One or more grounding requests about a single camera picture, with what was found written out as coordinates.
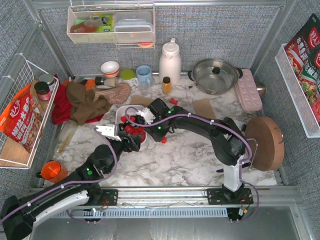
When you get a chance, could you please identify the cream wall shelf basket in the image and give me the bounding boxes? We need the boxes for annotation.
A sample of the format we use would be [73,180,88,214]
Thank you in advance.
[66,4,156,48]

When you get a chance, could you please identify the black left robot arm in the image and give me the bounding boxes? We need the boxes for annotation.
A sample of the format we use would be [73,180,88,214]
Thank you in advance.
[0,124,142,240]

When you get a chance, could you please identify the steel ladle bowl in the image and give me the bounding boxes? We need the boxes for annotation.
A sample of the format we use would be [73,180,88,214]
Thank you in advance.
[255,81,267,98]

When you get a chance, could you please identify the glass jar lying down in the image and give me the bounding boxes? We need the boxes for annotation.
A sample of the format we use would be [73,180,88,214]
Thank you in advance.
[94,76,119,88]

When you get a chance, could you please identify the clear plastic food containers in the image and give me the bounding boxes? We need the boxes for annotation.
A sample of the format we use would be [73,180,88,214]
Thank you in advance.
[113,11,154,43]

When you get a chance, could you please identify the pink striped towel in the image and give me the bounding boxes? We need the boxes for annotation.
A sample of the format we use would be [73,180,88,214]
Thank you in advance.
[93,82,131,105]

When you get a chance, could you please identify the steel pot with lid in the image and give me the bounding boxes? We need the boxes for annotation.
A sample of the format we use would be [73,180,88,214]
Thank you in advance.
[187,58,244,96]

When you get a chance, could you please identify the white orange striped bowl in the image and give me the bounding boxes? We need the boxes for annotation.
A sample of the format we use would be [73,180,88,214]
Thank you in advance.
[100,61,120,78]

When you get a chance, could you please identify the brown cloth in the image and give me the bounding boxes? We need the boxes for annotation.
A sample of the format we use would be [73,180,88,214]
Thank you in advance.
[66,82,112,126]

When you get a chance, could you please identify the white wire wall basket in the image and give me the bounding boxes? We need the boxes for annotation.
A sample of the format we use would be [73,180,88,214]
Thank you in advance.
[0,59,60,169]

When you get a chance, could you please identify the green lidded white cup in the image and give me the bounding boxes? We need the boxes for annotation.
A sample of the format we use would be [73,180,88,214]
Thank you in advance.
[120,69,139,87]

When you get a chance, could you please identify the pink egg tray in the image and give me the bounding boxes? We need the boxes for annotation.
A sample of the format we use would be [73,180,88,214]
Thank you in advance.
[235,68,263,112]

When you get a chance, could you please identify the green packet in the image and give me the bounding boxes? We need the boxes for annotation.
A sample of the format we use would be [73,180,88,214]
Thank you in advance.
[90,13,115,33]

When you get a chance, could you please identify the red cloth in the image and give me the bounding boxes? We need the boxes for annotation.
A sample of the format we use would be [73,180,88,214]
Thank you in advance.
[51,79,96,125]

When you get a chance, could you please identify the blue mug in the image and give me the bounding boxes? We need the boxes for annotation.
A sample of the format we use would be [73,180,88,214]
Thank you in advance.
[136,65,154,87]

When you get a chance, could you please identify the tan scouring pad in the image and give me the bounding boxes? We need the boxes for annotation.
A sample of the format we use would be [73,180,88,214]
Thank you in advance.
[129,95,153,107]
[192,98,216,120]

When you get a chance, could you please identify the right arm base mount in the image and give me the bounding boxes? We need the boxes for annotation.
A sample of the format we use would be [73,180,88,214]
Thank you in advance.
[205,187,254,205]

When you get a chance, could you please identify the orange spice bottle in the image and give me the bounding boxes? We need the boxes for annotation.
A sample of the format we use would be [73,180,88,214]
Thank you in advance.
[162,76,172,95]

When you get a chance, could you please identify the white plastic storage basket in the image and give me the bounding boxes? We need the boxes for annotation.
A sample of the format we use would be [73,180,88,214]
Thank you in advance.
[115,104,147,145]

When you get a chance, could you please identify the clear glass cup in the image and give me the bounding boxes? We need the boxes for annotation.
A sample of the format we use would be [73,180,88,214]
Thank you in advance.
[138,84,151,97]

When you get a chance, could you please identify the white right wall basket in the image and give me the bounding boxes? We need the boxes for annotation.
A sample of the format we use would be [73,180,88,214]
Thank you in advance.
[274,43,320,139]

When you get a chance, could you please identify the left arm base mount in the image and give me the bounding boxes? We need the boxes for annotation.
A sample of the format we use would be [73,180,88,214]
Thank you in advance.
[81,189,119,207]

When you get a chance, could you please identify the white thermos jug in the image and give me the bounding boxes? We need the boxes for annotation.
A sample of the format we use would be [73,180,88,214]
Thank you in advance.
[159,38,182,86]

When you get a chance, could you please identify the orange plastic cup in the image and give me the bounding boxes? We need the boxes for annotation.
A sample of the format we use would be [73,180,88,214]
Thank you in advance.
[37,160,68,184]

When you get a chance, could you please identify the silver lidded jar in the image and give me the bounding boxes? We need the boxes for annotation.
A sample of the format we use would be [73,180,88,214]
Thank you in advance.
[39,73,56,92]

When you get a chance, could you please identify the orange snack bag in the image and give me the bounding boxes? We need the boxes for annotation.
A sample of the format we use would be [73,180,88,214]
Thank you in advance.
[0,84,42,154]

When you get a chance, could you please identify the round wooden board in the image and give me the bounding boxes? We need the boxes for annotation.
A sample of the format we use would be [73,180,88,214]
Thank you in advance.
[244,116,285,172]

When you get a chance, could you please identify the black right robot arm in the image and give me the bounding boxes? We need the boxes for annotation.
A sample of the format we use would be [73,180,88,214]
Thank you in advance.
[135,98,253,193]

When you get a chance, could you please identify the dark lidded red jar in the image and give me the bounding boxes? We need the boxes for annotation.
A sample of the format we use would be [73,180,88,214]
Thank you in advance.
[34,81,52,101]

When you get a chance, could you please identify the red seasoning packet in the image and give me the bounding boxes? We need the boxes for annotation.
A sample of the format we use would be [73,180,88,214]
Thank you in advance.
[284,13,320,122]

